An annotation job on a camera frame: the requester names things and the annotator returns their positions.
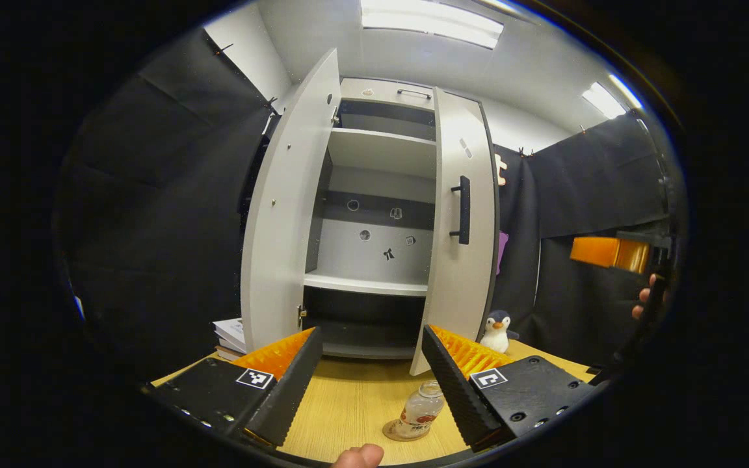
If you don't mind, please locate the penguin plush toy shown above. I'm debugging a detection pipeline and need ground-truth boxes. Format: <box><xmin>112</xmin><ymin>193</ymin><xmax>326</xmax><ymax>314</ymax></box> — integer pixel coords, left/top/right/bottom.
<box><xmin>480</xmin><ymin>309</ymin><xmax>519</xmax><ymax>354</ymax></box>

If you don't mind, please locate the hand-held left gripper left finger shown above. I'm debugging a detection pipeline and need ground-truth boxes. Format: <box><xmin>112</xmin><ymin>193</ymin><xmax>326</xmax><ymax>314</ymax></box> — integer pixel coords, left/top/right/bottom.
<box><xmin>142</xmin><ymin>326</ymin><xmax>323</xmax><ymax>449</ymax></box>

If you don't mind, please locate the black right door handle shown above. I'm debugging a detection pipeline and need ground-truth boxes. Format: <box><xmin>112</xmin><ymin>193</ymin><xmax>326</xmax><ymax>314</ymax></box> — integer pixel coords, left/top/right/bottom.
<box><xmin>450</xmin><ymin>175</ymin><xmax>471</xmax><ymax>246</ymax></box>

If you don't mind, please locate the white cabinet door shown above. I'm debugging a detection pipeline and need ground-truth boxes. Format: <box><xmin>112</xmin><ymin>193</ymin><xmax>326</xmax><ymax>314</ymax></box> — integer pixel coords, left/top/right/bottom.
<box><xmin>409</xmin><ymin>86</ymin><xmax>499</xmax><ymax>376</ymax></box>
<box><xmin>240</xmin><ymin>47</ymin><xmax>343</xmax><ymax>354</ymax></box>

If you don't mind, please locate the clear plastic bottle red label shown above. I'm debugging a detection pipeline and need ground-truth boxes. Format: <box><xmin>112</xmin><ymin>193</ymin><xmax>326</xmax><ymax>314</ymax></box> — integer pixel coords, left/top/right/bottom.
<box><xmin>395</xmin><ymin>380</ymin><xmax>445</xmax><ymax>441</ymax></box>

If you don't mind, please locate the black backdrop cloth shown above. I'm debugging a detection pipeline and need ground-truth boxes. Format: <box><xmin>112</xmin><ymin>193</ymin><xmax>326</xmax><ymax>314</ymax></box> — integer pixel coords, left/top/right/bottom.
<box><xmin>53</xmin><ymin>29</ymin><xmax>684</xmax><ymax>384</ymax></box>

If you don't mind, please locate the stack of books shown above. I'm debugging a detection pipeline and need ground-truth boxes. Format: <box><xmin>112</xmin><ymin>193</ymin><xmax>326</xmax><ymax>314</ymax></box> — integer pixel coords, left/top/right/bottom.
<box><xmin>212</xmin><ymin>317</ymin><xmax>248</xmax><ymax>362</ymax></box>

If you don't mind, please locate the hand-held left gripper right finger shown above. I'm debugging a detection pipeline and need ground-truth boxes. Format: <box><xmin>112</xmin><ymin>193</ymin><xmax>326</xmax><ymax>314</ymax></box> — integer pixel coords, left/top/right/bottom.
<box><xmin>421</xmin><ymin>324</ymin><xmax>599</xmax><ymax>454</ymax></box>

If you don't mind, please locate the large ceiling light panel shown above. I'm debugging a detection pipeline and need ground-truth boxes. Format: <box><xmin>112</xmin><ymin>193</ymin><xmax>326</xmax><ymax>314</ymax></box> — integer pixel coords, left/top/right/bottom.
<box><xmin>360</xmin><ymin>0</ymin><xmax>505</xmax><ymax>50</ymax></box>

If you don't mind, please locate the round cork coaster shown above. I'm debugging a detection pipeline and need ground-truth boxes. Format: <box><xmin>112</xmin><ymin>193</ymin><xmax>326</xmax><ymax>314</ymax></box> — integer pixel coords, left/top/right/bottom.
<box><xmin>382</xmin><ymin>419</ymin><xmax>430</xmax><ymax>443</ymax></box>

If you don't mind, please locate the small ceiling light panel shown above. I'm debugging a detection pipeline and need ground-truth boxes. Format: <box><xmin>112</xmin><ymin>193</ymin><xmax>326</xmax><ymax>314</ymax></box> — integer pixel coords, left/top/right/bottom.
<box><xmin>581</xmin><ymin>73</ymin><xmax>645</xmax><ymax>120</ymax></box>

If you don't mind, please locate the white and grey cabinet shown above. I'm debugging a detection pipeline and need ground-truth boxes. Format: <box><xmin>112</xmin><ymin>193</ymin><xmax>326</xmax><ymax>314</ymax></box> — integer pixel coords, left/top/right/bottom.
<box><xmin>302</xmin><ymin>77</ymin><xmax>502</xmax><ymax>361</ymax></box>

